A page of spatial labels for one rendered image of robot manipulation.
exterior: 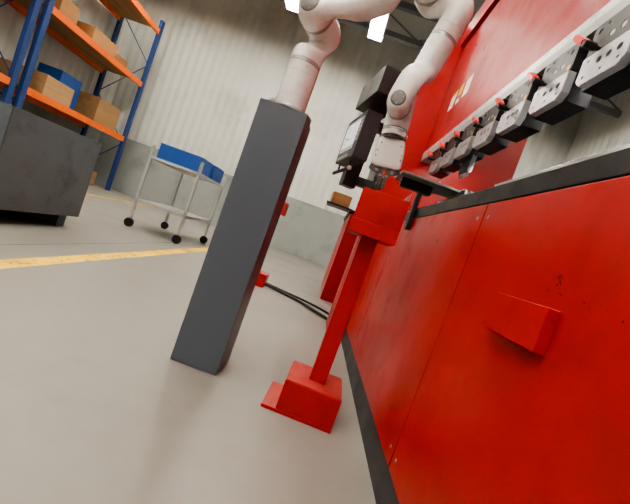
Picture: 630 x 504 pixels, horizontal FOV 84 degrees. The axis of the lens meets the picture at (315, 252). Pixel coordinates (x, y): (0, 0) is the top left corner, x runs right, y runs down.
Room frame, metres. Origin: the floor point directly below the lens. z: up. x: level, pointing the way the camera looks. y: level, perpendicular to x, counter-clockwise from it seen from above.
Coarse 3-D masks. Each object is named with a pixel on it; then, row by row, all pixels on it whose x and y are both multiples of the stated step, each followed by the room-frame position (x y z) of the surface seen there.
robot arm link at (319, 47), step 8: (336, 24) 1.35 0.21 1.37; (328, 32) 1.33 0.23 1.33; (336, 32) 1.36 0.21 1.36; (312, 40) 1.38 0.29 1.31; (320, 40) 1.36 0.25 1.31; (328, 40) 1.36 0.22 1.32; (336, 40) 1.39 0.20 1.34; (296, 48) 1.30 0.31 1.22; (304, 48) 1.29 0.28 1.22; (312, 48) 1.30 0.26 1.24; (320, 48) 1.35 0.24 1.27; (328, 48) 1.37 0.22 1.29; (336, 48) 1.41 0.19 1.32; (296, 56) 1.30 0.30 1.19; (304, 56) 1.29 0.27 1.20; (312, 56) 1.30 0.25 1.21; (320, 56) 1.32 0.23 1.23; (312, 64) 1.30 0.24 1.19; (320, 64) 1.33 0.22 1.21
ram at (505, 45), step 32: (512, 0) 1.73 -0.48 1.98; (544, 0) 1.34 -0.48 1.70; (576, 0) 1.09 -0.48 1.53; (608, 0) 0.92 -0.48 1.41; (480, 32) 2.12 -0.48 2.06; (512, 32) 1.56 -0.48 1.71; (544, 32) 1.23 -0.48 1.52; (480, 64) 1.87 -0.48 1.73; (512, 64) 1.41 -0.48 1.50; (544, 64) 1.14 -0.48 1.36; (448, 96) 2.35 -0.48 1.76; (480, 96) 1.67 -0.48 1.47; (448, 128) 2.04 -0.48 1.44
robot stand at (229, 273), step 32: (256, 128) 1.26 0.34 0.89; (288, 128) 1.26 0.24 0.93; (256, 160) 1.26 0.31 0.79; (288, 160) 1.26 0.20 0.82; (256, 192) 1.26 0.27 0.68; (224, 224) 1.26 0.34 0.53; (256, 224) 1.26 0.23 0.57; (224, 256) 1.26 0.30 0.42; (256, 256) 1.26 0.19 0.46; (224, 288) 1.26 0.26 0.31; (192, 320) 1.26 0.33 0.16; (224, 320) 1.26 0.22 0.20; (192, 352) 1.26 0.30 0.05; (224, 352) 1.27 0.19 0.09
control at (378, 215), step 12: (372, 192) 1.15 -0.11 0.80; (360, 204) 1.16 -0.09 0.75; (372, 204) 1.15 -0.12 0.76; (384, 204) 1.15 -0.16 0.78; (396, 204) 1.15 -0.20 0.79; (408, 204) 1.15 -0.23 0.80; (360, 216) 1.15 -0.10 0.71; (372, 216) 1.15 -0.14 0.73; (384, 216) 1.15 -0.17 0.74; (396, 216) 1.15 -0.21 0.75; (360, 228) 1.15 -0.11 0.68; (372, 228) 1.15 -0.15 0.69; (384, 228) 1.15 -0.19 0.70; (396, 228) 1.15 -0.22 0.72; (384, 240) 1.15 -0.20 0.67; (396, 240) 1.15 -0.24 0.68
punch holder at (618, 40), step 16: (624, 16) 0.83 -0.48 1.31; (608, 32) 0.86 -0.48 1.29; (624, 32) 0.80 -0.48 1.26; (608, 48) 0.83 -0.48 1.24; (624, 48) 0.78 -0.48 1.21; (592, 64) 0.87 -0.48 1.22; (608, 64) 0.81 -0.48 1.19; (624, 64) 0.78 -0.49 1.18; (576, 80) 0.91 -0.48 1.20; (592, 80) 0.86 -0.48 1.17; (608, 80) 0.84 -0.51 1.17; (624, 80) 0.82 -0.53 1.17; (608, 96) 0.90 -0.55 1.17
